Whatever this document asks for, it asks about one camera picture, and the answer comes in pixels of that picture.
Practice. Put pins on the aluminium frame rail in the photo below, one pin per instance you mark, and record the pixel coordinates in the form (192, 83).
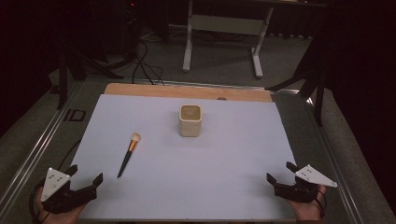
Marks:
(34, 155)
(334, 165)

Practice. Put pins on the person's right hand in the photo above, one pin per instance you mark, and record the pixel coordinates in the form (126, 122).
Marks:
(306, 211)

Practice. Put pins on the gold and black makeup brush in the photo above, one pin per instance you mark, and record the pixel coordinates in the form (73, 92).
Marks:
(128, 155)

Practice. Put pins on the beige square cup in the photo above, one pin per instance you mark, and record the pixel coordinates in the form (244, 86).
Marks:
(190, 126)

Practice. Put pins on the white-legged desk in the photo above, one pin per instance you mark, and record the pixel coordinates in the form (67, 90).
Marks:
(224, 24)

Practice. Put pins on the person's left hand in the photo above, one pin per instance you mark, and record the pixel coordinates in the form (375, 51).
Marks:
(59, 218)

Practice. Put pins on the white paper mat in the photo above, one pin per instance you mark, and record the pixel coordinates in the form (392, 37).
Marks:
(218, 174)

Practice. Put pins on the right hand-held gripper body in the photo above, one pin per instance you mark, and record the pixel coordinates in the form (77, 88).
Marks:
(299, 191)

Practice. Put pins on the black curtain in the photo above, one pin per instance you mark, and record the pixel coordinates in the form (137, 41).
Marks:
(364, 77)

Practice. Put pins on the black tripod stand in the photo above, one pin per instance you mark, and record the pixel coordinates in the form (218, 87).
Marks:
(317, 90)
(63, 84)

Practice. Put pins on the black computer tower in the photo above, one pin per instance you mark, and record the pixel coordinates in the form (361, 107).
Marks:
(130, 28)

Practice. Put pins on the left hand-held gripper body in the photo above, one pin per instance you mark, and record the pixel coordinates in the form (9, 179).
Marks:
(54, 183)

